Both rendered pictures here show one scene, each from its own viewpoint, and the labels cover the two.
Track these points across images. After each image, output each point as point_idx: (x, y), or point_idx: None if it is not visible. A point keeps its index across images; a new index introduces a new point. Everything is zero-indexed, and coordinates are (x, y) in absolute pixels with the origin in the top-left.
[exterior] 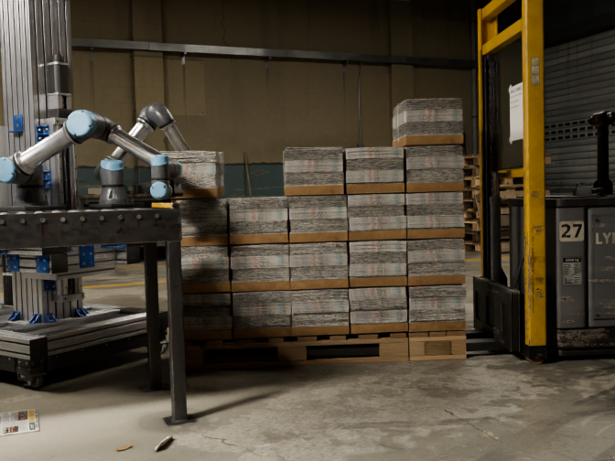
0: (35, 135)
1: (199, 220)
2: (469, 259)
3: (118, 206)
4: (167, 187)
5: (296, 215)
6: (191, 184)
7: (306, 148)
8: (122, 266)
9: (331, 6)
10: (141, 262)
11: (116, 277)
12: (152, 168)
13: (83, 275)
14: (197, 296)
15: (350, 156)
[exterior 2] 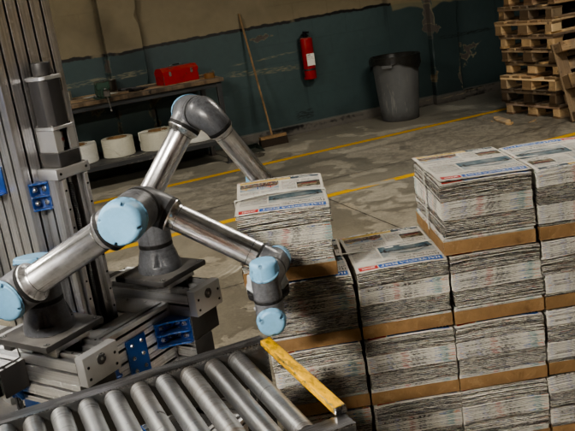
0: (29, 202)
1: (313, 312)
2: (555, 137)
3: (173, 281)
4: (283, 311)
5: (462, 283)
6: (295, 258)
7: (471, 178)
8: (112, 194)
9: None
10: (133, 182)
11: None
12: (255, 286)
13: None
14: (321, 418)
15: (545, 183)
